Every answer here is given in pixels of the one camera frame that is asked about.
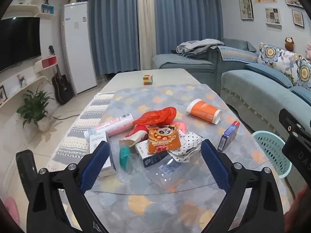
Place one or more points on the tall butterfly picture frame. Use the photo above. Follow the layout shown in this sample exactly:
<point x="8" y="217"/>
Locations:
<point x="246" y="9"/>

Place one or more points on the green potted plant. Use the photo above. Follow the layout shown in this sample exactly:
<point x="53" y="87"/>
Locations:
<point x="35" y="106"/>

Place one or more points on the teal plastic basket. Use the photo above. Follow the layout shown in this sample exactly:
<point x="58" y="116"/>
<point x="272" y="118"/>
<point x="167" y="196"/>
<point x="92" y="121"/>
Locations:
<point x="269" y="148"/>

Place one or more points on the white collage picture frame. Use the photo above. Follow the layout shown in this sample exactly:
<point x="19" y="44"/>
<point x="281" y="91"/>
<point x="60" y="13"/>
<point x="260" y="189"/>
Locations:
<point x="273" y="17"/>

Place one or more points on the dark blue and white box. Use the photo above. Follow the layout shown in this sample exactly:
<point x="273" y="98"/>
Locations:
<point x="150" y="159"/>

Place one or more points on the white long wall shelf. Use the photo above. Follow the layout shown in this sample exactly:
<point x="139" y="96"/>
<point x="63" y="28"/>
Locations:
<point x="26" y="87"/>

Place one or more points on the brown plush toy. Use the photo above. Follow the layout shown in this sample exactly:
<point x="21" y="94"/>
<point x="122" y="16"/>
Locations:
<point x="289" y="44"/>

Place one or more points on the teal plastic object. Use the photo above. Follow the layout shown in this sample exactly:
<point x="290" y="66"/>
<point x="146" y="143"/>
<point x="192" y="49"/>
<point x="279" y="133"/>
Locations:
<point x="125" y="157"/>

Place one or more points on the pink object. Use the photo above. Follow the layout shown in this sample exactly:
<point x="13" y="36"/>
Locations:
<point x="12" y="210"/>

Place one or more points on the polka dot white pouch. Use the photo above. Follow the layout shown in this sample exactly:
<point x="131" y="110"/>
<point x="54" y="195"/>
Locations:
<point x="189" y="143"/>

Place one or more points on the colourful puzzle cube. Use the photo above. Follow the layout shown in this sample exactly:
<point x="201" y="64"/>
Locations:
<point x="147" y="80"/>

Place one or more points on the pink plastic tube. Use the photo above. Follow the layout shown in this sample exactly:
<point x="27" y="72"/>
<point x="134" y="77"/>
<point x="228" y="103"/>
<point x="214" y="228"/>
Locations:
<point x="114" y="126"/>

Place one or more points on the black acoustic guitar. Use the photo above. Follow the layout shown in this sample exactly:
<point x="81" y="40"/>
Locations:
<point x="62" y="87"/>

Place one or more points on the small shelf figurines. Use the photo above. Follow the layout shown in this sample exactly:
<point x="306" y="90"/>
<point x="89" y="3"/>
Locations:
<point x="21" y="81"/>

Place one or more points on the red and white cube shelf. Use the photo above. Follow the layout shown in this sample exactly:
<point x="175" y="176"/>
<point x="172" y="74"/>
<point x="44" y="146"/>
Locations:
<point x="47" y="63"/>

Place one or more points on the pink plush toy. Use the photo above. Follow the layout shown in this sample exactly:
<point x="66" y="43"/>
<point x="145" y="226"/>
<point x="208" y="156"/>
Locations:
<point x="309" y="51"/>

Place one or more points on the blue and red box ornament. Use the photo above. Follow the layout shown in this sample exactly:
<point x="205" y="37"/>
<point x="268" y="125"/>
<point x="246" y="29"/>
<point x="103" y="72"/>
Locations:
<point x="45" y="9"/>

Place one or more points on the blue curtain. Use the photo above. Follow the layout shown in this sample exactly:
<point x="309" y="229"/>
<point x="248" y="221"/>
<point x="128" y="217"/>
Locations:
<point x="111" y="29"/>
<point x="187" y="17"/>

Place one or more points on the white curved wall shelf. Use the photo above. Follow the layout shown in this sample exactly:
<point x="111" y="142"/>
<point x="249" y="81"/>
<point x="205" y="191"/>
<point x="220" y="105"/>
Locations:
<point x="24" y="8"/>

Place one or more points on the grey patterned tablecloth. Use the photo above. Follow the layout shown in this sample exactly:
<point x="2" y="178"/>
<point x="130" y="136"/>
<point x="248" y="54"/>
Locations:
<point x="170" y="102"/>

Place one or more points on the orange paper cup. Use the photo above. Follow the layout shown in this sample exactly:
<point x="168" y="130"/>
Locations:
<point x="201" y="111"/>

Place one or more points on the white refrigerator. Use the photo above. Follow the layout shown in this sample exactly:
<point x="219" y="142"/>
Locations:
<point x="79" y="48"/>

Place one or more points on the clear plastic packaging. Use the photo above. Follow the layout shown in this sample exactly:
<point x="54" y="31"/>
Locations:
<point x="170" y="174"/>

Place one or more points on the blue patterned armrest cover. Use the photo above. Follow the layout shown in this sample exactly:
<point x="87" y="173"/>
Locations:
<point x="237" y="53"/>

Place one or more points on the beige curtain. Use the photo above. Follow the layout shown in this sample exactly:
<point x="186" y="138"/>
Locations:
<point x="145" y="29"/>

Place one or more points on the grey clothing pile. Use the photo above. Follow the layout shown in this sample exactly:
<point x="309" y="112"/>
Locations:
<point x="196" y="47"/>

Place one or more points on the black flat television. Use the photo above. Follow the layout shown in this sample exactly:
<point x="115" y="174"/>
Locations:
<point x="17" y="43"/>

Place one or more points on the red plastic bag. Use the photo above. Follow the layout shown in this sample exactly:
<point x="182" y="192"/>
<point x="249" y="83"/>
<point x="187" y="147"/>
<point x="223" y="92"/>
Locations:
<point x="158" y="116"/>

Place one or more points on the small red packet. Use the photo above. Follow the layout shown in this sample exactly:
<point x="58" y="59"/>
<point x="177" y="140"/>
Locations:
<point x="182" y="127"/>

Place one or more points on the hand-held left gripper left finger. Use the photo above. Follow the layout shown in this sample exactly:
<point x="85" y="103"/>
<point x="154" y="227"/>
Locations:
<point x="96" y="165"/>

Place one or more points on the white cardboard box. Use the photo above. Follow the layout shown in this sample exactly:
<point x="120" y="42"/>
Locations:
<point x="96" y="143"/>

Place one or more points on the red and beige packet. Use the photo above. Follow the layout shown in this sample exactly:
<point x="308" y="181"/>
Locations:
<point x="136" y="133"/>

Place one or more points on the small shelf photo frame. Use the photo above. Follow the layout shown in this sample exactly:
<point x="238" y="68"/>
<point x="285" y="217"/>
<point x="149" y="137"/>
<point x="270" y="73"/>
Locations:
<point x="3" y="93"/>

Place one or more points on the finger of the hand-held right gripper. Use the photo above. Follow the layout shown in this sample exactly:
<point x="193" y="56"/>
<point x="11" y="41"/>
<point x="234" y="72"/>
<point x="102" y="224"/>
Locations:
<point x="290" y="123"/>

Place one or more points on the orange panda snack packet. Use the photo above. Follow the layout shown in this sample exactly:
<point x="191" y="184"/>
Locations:
<point x="162" y="138"/>

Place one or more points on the black curved object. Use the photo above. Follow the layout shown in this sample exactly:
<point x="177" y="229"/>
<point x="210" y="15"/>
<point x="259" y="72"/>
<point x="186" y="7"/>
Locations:
<point x="25" y="172"/>

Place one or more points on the person's right hand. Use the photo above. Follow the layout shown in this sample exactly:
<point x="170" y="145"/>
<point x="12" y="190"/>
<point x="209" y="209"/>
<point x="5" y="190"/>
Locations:
<point x="301" y="206"/>

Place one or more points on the blue fabric sofa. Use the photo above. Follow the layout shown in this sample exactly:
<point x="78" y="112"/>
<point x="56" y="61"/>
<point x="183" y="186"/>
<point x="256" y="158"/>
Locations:
<point x="252" y="89"/>

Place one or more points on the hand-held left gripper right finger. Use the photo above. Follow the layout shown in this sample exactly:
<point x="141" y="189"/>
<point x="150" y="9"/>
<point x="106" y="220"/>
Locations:
<point x="215" y="162"/>

